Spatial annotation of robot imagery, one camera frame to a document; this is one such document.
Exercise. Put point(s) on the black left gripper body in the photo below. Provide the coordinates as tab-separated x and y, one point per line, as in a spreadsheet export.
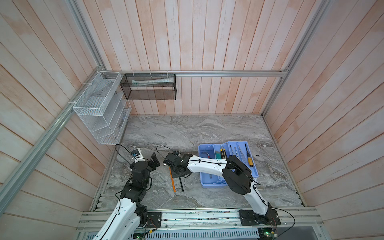
151	166

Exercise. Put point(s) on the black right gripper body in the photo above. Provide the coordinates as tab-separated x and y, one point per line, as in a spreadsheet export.
175	172

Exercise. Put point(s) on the black long hex key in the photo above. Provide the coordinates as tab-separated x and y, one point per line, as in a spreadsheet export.
181	183

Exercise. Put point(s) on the clear handled tester screwdriver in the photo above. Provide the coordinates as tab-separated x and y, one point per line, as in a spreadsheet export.
244	158

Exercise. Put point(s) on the teal utility knife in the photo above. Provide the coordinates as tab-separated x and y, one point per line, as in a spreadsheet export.
218	155

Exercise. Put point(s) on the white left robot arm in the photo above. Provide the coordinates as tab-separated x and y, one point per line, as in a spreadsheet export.
130	214

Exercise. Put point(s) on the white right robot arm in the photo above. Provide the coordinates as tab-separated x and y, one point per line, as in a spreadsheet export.
236	174

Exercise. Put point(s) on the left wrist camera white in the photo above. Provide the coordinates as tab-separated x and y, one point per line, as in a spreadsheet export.
137	155

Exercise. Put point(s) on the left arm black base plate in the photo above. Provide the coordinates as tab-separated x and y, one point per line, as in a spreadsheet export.
150	220

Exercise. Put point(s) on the white wire mesh shelf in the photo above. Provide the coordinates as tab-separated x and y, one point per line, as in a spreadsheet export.
103	109

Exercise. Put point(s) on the black wire mesh basket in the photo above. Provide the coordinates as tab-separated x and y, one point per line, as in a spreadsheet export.
148	87

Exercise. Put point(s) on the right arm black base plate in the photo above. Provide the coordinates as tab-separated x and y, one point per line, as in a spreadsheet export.
249	218

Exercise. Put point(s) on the aluminium frame horizontal bar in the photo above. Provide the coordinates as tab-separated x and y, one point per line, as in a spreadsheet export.
230	73

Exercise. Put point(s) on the white ventilated cable duct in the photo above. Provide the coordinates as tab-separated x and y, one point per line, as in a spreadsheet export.
208	234

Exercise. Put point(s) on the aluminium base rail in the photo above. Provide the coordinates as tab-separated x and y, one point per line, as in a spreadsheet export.
191	219

